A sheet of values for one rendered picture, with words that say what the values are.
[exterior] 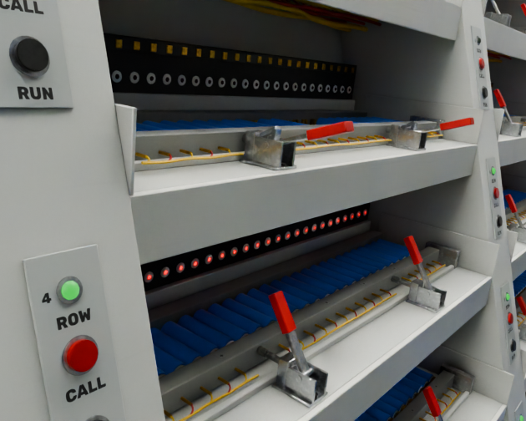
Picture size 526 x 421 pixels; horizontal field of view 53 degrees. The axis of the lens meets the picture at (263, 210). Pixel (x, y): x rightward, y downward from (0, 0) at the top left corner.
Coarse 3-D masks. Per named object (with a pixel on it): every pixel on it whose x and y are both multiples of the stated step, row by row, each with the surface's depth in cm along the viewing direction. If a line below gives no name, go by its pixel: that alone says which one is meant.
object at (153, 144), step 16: (224, 128) 45; (240, 128) 47; (256, 128) 48; (288, 128) 50; (304, 128) 52; (368, 128) 62; (384, 128) 65; (416, 128) 72; (144, 144) 37; (160, 144) 38; (176, 144) 40; (192, 144) 41; (208, 144) 42; (224, 144) 43; (240, 144) 45; (304, 144) 52; (320, 144) 55; (336, 144) 54; (352, 144) 56; (160, 160) 37; (176, 160) 38
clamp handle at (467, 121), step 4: (456, 120) 59; (460, 120) 59; (464, 120) 59; (468, 120) 58; (472, 120) 59; (412, 124) 63; (416, 124) 63; (440, 124) 61; (444, 124) 60; (448, 124) 60; (452, 124) 60; (456, 124) 59; (460, 124) 59; (464, 124) 59; (468, 124) 59; (412, 128) 63; (428, 128) 62; (432, 128) 61; (436, 128) 61; (440, 128) 61; (444, 128) 60; (448, 128) 60; (452, 128) 60; (424, 132) 62
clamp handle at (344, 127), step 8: (280, 128) 43; (320, 128) 40; (328, 128) 39; (336, 128) 39; (344, 128) 38; (352, 128) 39; (272, 136) 43; (296, 136) 41; (304, 136) 41; (312, 136) 40; (320, 136) 40; (328, 136) 40
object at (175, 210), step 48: (144, 96) 53; (192, 96) 58; (240, 96) 64; (432, 144) 71; (144, 192) 31; (192, 192) 34; (240, 192) 38; (288, 192) 42; (336, 192) 48; (384, 192) 56; (144, 240) 32; (192, 240) 35
